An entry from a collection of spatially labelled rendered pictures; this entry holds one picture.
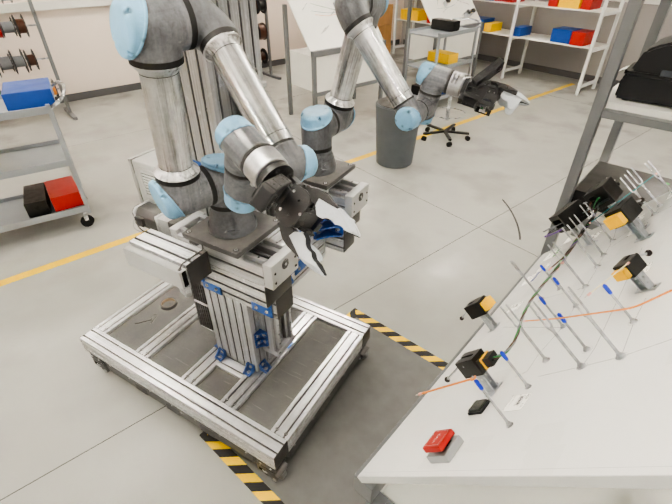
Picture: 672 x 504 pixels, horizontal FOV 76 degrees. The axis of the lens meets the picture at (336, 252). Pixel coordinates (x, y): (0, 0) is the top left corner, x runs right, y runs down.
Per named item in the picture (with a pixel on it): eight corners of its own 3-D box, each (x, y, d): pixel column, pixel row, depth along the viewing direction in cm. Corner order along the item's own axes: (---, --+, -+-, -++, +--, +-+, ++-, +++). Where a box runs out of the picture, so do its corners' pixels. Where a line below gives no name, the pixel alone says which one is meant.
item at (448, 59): (429, 114, 580) (441, 25, 516) (401, 105, 610) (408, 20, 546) (470, 99, 633) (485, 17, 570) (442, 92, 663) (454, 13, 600)
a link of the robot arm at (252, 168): (259, 140, 75) (233, 176, 77) (274, 156, 73) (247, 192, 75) (284, 152, 81) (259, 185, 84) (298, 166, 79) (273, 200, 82)
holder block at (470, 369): (475, 367, 96) (464, 352, 97) (492, 362, 92) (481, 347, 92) (465, 379, 94) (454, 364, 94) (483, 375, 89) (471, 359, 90)
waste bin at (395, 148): (370, 169, 439) (373, 107, 403) (374, 151, 476) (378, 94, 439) (415, 172, 433) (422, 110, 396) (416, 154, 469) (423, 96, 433)
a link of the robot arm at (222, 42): (210, 13, 105) (308, 185, 103) (168, 18, 99) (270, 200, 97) (221, -26, 95) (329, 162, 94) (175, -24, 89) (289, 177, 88)
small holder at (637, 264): (676, 267, 86) (652, 238, 87) (652, 293, 83) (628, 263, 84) (655, 271, 91) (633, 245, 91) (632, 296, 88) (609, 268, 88)
